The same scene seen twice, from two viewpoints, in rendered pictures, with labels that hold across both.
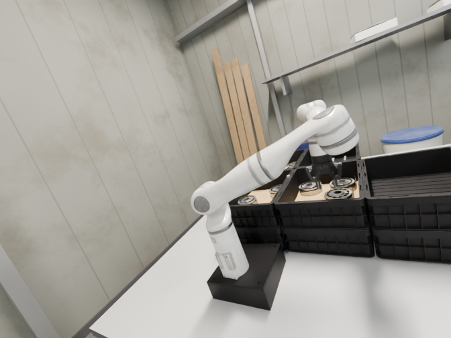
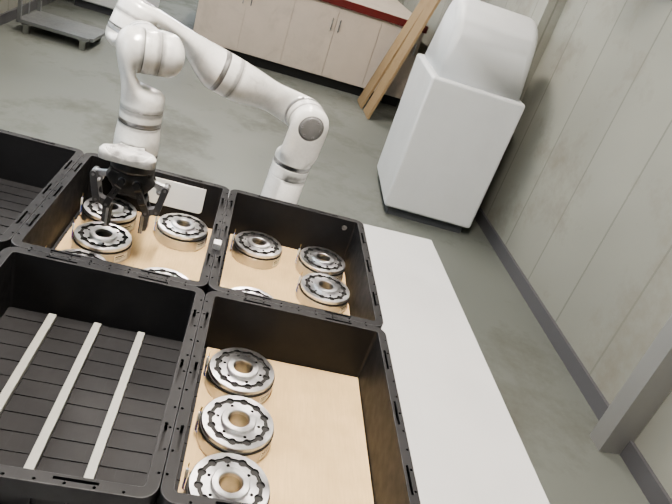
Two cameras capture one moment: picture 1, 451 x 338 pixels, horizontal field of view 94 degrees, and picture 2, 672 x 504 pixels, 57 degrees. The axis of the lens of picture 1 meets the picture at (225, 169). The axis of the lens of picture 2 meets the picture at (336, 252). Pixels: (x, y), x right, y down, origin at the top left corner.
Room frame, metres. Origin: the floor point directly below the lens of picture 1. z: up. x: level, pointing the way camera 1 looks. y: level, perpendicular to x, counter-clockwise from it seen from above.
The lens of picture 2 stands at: (1.76, -0.83, 1.48)
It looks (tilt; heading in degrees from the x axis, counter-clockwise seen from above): 27 degrees down; 133
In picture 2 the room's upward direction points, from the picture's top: 19 degrees clockwise
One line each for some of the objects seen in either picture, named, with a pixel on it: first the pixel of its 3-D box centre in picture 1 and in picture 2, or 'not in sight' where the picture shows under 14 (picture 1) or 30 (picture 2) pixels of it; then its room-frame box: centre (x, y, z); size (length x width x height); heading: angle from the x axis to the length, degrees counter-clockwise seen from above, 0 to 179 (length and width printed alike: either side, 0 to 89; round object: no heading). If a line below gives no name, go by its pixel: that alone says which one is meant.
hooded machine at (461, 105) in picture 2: not in sight; (453, 112); (-0.68, 2.36, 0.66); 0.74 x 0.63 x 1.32; 147
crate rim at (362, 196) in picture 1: (321, 182); (137, 216); (0.83, -0.37, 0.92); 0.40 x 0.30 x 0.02; 146
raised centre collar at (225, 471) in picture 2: not in sight; (230, 483); (1.38, -0.46, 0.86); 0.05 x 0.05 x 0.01
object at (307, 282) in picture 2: (247, 200); (325, 288); (1.04, -0.06, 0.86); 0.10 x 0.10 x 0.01
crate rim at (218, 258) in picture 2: (256, 188); (296, 254); (1.00, -0.12, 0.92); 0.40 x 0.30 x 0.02; 146
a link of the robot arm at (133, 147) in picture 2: (319, 144); (135, 137); (0.83, -0.39, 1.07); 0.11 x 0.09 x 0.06; 145
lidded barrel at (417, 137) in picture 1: (412, 159); not in sight; (2.02, -1.88, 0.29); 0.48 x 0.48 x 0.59
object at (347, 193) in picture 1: (337, 193); (103, 236); (0.80, -0.41, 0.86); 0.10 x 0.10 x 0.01
